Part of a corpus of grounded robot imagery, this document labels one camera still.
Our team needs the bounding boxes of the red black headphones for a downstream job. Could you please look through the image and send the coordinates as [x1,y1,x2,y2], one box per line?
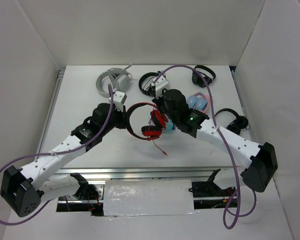
[125,102,169,141]

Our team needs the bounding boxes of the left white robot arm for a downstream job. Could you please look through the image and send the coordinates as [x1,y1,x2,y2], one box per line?
[0,103,126,218]

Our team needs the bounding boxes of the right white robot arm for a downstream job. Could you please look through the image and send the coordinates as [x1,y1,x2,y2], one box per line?
[152,89,278,193]

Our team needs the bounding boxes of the teal white headphones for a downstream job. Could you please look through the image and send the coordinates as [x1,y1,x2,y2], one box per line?
[162,119,176,134]

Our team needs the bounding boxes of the pink blue cat-ear headphones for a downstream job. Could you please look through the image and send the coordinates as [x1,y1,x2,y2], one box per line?
[186,92,211,113]

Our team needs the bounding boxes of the black folded headphones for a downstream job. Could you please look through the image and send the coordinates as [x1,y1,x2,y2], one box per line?
[192,65,216,88]

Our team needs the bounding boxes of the white grey headphones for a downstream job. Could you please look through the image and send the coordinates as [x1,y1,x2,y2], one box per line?
[95,64,133,98]

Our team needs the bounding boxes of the black thin-band headphones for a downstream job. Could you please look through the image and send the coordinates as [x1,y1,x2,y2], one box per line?
[214,108,250,136]

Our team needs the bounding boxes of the white foil-edged panel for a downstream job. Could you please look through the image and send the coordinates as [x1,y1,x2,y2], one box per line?
[103,179,195,217]

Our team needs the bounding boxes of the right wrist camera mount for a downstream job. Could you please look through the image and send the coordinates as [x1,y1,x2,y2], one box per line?
[150,76,169,98]

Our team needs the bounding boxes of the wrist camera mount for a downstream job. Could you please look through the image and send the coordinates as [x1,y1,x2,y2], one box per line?
[150,76,169,98]
[108,91,127,113]

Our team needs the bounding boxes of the black wired headphones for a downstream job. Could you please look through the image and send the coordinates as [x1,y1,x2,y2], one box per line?
[138,71,162,97]

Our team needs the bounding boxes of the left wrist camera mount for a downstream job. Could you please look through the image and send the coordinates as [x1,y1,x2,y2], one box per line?
[108,91,127,113]

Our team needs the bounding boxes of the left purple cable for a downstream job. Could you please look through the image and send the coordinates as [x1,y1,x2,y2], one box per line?
[0,83,116,227]

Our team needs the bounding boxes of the purple cable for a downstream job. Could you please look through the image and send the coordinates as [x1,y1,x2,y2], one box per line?
[0,83,116,227]
[154,64,256,230]

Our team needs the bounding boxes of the aluminium rail frame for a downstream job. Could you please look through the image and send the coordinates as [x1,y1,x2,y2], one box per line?
[34,65,269,181]

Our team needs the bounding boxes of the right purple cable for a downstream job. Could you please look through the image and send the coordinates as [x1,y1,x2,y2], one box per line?
[154,64,256,230]

